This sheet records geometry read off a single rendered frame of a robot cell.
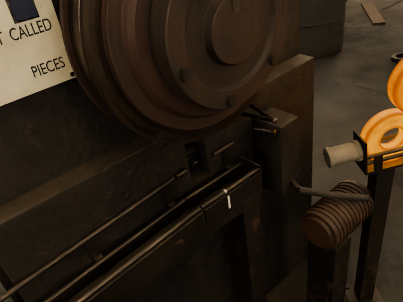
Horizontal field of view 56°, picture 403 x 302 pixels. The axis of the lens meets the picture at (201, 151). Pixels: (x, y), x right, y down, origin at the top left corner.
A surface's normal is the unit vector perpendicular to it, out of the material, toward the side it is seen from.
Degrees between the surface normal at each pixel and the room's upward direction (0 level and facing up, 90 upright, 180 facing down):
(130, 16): 71
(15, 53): 90
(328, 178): 0
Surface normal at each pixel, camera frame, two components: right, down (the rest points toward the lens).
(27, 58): 0.64, 0.35
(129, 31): -0.41, 0.38
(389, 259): -0.14, -0.83
